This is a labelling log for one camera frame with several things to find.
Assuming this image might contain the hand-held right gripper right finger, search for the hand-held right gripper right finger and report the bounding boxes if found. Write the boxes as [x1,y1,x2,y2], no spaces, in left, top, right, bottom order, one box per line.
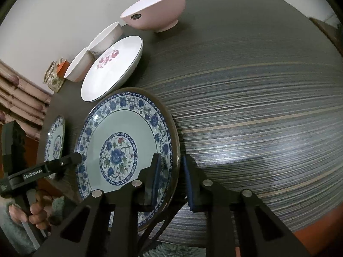
[182,154,313,257]

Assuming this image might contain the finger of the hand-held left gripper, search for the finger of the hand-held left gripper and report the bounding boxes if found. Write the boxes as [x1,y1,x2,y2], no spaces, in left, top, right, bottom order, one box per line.
[44,152,82,178]

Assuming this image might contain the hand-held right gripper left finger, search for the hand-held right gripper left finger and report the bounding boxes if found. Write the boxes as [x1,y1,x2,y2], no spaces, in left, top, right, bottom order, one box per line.
[36,153,161,257]

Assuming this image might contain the blue floral porcelain plate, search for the blue floral porcelain plate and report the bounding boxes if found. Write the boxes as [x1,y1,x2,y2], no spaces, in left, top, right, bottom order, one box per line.
[74,88,181,233]
[44,116,65,180]

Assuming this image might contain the white plate with pink flowers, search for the white plate with pink flowers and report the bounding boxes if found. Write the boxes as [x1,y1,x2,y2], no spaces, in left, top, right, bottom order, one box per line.
[81,36,144,102]

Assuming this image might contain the large pink bowl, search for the large pink bowl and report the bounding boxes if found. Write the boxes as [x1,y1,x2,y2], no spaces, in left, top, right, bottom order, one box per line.
[120,0,186,33]

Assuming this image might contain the person's left hand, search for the person's left hand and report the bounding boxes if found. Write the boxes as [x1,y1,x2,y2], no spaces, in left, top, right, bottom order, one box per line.
[29,190,63,231]

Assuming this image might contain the green fluffy rug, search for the green fluffy rug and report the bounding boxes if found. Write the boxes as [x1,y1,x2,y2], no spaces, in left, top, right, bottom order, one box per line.
[142,242,236,257]

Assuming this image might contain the beige curtain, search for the beige curtain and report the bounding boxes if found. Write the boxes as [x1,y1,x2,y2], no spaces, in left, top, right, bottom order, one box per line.
[0,60,53,140]

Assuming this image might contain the floral ceramic teapot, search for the floral ceramic teapot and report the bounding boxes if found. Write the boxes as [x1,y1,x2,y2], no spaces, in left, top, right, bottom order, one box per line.
[43,61,65,94]

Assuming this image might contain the orange cup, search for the orange cup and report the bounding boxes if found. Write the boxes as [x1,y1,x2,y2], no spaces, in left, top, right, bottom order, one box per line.
[56,57,71,78]

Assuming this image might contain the small white bowl pink base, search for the small white bowl pink base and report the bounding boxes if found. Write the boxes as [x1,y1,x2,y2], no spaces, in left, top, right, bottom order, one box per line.
[64,47,95,82]

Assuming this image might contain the small white bowl blue base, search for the small white bowl blue base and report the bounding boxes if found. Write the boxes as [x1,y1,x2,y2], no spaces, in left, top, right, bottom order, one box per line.
[87,21,123,55]

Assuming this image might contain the black cable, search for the black cable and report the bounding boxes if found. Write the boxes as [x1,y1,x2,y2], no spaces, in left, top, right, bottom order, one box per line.
[139,200,188,247]

